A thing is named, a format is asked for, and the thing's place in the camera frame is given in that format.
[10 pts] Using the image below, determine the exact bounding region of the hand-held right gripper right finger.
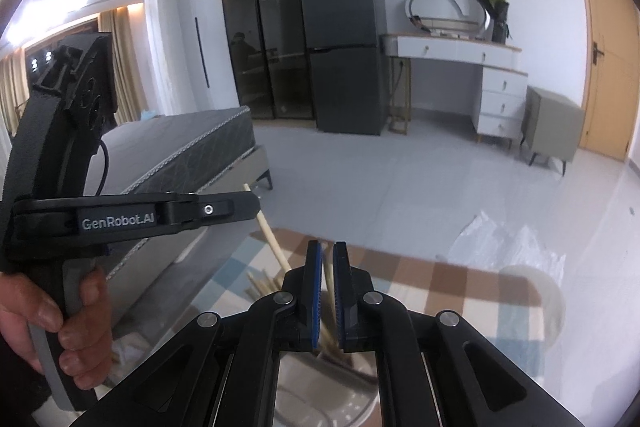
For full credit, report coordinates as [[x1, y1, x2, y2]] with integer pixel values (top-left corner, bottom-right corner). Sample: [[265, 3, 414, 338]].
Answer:
[[332, 241, 587, 427]]

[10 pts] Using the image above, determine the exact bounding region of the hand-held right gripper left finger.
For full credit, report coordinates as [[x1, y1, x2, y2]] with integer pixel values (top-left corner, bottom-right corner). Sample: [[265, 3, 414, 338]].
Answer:
[[72, 241, 322, 427]]

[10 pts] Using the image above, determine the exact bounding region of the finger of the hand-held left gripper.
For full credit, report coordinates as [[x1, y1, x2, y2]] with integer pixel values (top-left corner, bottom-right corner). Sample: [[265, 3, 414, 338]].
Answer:
[[166, 190, 262, 233]]

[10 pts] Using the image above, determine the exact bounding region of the white utensil holder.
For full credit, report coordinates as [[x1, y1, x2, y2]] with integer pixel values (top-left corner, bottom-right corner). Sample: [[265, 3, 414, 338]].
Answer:
[[220, 342, 382, 427]]

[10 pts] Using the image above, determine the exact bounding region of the person's left hand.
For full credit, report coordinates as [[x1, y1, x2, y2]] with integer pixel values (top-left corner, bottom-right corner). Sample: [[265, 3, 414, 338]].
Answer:
[[0, 265, 114, 394]]

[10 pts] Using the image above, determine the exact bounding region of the grey bed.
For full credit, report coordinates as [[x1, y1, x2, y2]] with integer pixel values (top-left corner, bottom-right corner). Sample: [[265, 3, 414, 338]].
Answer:
[[97, 105, 275, 308]]

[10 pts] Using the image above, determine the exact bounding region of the plaid cloth mat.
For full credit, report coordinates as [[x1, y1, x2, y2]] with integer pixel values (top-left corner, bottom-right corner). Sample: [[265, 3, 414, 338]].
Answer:
[[197, 227, 551, 373]]

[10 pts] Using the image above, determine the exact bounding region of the beige curtain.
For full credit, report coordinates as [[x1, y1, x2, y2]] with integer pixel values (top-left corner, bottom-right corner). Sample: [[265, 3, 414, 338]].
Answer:
[[96, 4, 149, 124]]

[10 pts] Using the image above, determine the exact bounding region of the white wardrobe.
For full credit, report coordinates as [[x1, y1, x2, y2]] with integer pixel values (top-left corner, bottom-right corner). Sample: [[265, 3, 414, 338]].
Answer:
[[144, 0, 242, 118]]

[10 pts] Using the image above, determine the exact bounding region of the clear plastic bag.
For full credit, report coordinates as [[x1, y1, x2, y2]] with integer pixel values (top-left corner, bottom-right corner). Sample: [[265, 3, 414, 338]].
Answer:
[[446, 211, 569, 289]]

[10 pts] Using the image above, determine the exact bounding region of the dark glass wardrobe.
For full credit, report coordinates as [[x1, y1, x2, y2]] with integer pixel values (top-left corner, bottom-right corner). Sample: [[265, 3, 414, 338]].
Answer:
[[215, 0, 317, 122]]

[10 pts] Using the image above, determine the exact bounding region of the dark grey fridge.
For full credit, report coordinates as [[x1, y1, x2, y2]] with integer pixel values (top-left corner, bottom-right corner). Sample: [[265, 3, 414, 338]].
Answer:
[[295, 0, 390, 137]]

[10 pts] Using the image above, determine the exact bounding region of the white dressing table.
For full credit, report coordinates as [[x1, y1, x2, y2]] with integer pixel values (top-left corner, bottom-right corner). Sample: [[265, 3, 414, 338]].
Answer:
[[379, 31, 530, 152]]

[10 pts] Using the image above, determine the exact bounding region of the grey nightstand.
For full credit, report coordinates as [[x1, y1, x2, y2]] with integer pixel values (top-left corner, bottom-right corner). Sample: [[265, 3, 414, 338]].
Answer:
[[520, 85, 587, 178]]

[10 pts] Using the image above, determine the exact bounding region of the oval mirror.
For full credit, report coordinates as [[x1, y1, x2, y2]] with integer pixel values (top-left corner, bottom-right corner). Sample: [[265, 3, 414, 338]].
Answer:
[[404, 0, 494, 39]]

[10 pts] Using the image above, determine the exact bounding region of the wooden door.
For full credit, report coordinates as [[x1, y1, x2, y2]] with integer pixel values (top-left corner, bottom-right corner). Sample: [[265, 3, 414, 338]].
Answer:
[[570, 0, 640, 164]]

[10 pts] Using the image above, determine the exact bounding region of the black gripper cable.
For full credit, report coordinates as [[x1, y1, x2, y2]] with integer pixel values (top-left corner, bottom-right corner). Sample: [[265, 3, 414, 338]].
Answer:
[[92, 139, 110, 198]]

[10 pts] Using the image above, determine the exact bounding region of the gold frame stool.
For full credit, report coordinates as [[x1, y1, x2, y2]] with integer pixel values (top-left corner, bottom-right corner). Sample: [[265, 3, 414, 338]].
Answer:
[[387, 56, 414, 136]]

